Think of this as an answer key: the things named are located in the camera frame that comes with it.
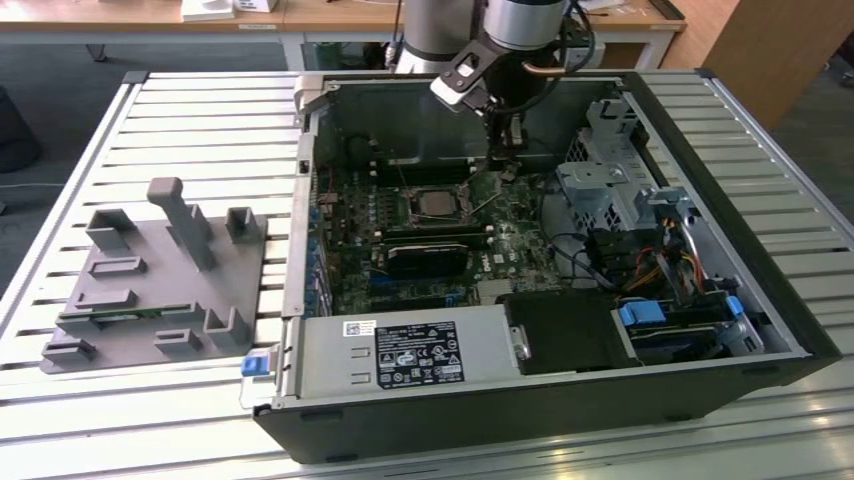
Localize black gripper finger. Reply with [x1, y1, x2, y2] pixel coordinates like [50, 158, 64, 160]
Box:
[485, 113, 508, 174]
[505, 113, 528, 162]

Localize silver CPU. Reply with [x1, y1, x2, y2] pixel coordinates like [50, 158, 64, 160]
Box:
[416, 191, 463, 217]

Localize CPU socket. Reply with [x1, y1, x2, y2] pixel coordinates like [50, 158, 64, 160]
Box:
[404, 184, 479, 229]

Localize silver metal drive cage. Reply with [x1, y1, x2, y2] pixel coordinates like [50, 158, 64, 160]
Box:
[552, 97, 668, 236]

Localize black RAM slot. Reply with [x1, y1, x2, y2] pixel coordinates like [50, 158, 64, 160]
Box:
[369, 160, 468, 174]
[372, 170, 472, 184]

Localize green motherboard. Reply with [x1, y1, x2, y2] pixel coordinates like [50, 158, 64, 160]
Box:
[309, 159, 568, 319]

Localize black RAM stick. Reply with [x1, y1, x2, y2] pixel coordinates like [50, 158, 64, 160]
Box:
[383, 233, 488, 247]
[380, 224, 485, 237]

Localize white papers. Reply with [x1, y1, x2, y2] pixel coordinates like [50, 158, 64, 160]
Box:
[585, 0, 641, 16]

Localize black graphics card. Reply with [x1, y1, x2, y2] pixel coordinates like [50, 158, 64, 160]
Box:
[383, 242, 472, 279]

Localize grey case latch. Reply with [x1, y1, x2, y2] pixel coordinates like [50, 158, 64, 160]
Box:
[292, 74, 328, 114]

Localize silver chipset heatsink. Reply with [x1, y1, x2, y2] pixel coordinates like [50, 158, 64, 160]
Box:
[479, 279, 516, 304]

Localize wooden cabinet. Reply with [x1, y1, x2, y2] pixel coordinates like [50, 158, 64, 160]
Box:
[663, 0, 854, 132]

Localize black plastic shroud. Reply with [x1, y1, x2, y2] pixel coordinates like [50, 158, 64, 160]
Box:
[499, 292, 643, 376]

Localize blue disk carrier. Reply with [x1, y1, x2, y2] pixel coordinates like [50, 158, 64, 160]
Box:
[616, 298, 668, 329]

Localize black hard disk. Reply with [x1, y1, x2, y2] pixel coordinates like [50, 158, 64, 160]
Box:
[625, 319, 730, 367]

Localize plain white box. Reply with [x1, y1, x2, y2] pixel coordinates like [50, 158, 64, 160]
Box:
[180, 0, 236, 22]

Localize silver power supply unit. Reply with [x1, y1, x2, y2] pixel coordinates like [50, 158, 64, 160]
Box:
[270, 303, 532, 401]

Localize black PC case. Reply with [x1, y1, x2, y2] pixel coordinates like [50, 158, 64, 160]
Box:
[250, 69, 843, 464]

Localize blue power supply latch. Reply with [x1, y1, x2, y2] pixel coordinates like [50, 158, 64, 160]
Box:
[240, 349, 276, 377]

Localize grey parts rack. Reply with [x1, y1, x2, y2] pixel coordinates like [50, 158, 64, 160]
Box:
[40, 177, 269, 374]

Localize green RAM stick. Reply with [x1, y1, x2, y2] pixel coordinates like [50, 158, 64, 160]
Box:
[89, 309, 165, 322]

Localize light wooden desk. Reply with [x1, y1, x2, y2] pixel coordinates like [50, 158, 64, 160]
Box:
[0, 0, 688, 71]

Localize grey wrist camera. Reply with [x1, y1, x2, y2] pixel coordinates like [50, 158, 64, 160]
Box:
[429, 39, 499, 114]

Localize black data wire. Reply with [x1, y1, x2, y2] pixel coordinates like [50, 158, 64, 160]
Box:
[537, 174, 625, 292]

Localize coloured wire bundle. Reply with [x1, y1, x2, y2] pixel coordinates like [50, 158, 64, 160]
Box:
[625, 239, 703, 292]

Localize silver metal handle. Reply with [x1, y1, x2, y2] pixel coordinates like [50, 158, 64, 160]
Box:
[508, 324, 533, 362]

